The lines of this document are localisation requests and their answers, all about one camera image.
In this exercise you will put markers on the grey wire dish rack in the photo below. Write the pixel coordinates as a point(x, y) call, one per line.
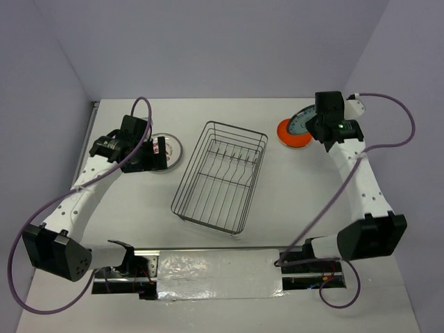
point(218, 185)

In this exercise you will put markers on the orange plate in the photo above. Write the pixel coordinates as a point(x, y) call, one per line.
point(292, 141)

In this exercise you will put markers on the silver foil covered panel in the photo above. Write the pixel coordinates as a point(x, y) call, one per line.
point(218, 275)

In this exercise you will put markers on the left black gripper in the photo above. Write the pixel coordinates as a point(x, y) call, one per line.
point(155, 161)

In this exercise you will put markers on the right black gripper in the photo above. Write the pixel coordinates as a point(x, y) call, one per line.
point(310, 125)

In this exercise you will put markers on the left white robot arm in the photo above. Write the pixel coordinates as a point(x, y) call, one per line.
point(55, 245)

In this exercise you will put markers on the white floral plate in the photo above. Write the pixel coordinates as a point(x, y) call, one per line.
point(173, 149)

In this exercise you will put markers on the teal green plate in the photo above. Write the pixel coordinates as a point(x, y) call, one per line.
point(297, 124)

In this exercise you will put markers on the metal base rail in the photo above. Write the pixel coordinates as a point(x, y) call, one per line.
point(143, 280)

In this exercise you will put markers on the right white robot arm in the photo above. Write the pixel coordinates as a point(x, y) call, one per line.
point(375, 229)

